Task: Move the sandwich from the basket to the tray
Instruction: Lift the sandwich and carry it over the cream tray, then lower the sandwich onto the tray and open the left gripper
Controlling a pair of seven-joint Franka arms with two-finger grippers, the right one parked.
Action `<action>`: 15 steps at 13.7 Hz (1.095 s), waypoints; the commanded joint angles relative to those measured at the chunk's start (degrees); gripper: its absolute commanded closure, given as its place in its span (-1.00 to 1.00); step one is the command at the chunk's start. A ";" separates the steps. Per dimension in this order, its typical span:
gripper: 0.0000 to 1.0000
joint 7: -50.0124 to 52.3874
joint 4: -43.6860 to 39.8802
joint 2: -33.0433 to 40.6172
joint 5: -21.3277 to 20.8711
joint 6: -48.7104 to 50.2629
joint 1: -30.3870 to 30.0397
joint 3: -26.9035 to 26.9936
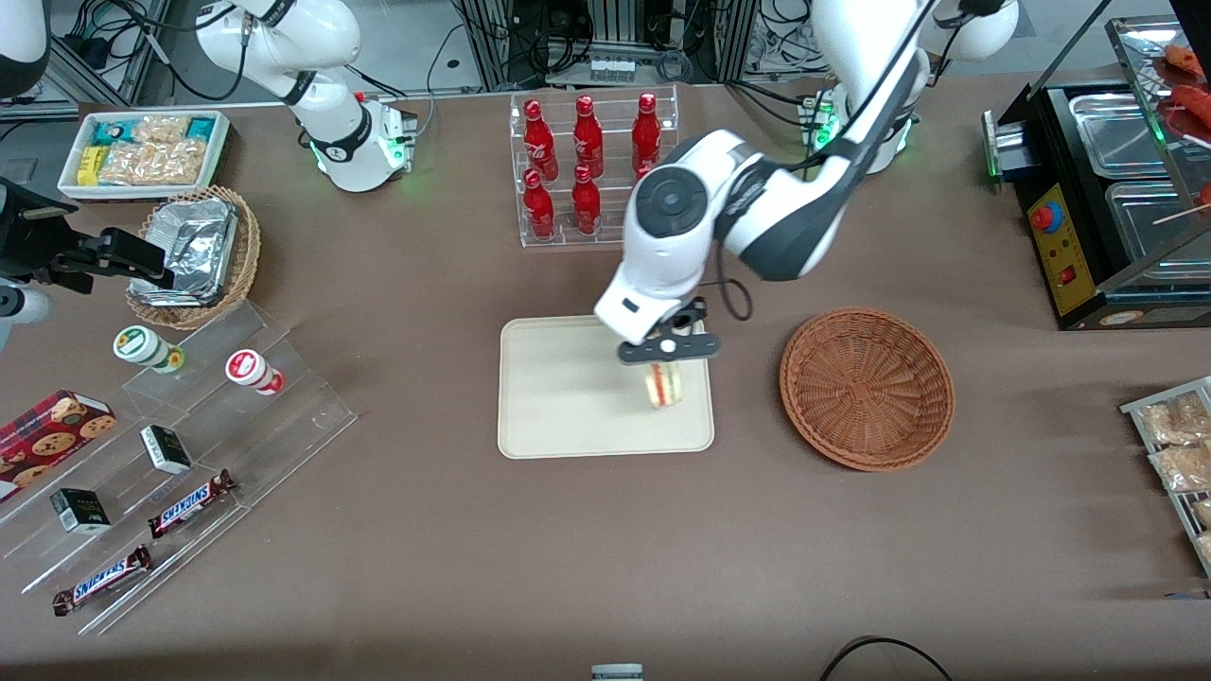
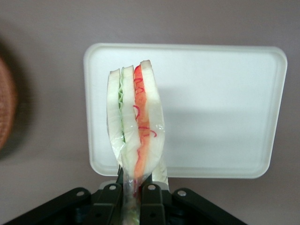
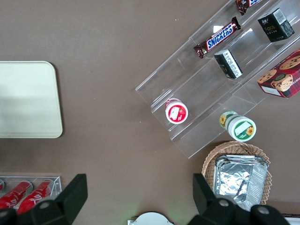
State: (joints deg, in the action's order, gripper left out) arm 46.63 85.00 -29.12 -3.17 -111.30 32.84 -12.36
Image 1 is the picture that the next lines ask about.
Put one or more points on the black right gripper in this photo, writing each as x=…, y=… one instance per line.
x=30, y=238

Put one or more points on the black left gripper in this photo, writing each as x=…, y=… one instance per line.
x=686, y=317

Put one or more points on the triangular sandwich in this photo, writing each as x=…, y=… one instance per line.
x=664, y=388

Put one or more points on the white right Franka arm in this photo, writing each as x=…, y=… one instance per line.
x=322, y=38

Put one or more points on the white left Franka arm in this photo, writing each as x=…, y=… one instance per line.
x=662, y=246

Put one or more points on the light tan wicker basket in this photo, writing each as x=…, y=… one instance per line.
x=248, y=255

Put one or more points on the cream plastic tray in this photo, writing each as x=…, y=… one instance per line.
x=558, y=388

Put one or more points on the brown round wicker basket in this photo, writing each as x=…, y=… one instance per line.
x=866, y=388

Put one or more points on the silver foil container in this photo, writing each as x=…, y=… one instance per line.
x=194, y=241
x=175, y=293

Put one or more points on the green lid white cup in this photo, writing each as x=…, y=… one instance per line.
x=137, y=344

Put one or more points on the large clear cracker bag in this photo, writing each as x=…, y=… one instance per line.
x=156, y=163

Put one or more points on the yellow snack packet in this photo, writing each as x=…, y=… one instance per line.
x=91, y=165

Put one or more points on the teal snack packet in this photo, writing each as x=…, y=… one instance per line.
x=112, y=132
x=201, y=128

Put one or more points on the small clear cracker bag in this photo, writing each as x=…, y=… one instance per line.
x=161, y=128

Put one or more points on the white rectangular snack bin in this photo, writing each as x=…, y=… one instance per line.
x=222, y=156

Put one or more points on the red cola bottle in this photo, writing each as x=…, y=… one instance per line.
x=588, y=142
x=539, y=142
x=539, y=208
x=646, y=132
x=587, y=203

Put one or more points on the red lid white cup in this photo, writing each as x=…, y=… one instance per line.
x=248, y=367

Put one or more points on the clear acrylic bottle rack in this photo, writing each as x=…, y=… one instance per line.
x=615, y=142

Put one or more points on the small black carton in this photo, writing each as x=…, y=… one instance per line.
x=166, y=449
x=80, y=511

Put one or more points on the red cookie box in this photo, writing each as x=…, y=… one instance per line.
x=47, y=435

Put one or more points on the clear acrylic stepped shelf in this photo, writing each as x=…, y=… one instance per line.
x=284, y=416

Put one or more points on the Snickers bar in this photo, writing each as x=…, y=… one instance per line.
x=189, y=504
x=102, y=580

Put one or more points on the white power strip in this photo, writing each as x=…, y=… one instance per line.
x=610, y=69

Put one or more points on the small grey device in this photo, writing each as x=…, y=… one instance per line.
x=617, y=672

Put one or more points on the red round knob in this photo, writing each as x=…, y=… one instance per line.
x=1044, y=218

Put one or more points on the black food warmer machine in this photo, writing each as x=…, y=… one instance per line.
x=1052, y=142

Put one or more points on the steel warmer pan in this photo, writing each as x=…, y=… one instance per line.
x=1116, y=132
x=1145, y=232

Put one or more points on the clear bag of crackers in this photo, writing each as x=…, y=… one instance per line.
x=1173, y=421
x=1203, y=513
x=1183, y=468
x=1205, y=549

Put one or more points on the wooden skewer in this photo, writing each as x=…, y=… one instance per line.
x=1183, y=215

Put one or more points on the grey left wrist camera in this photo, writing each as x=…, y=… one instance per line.
x=648, y=351

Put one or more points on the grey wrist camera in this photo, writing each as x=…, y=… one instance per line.
x=24, y=310
x=648, y=351

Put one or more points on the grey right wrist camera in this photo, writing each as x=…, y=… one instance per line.
x=24, y=310

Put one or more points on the aluminium equipment frame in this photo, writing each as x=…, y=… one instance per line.
x=492, y=38

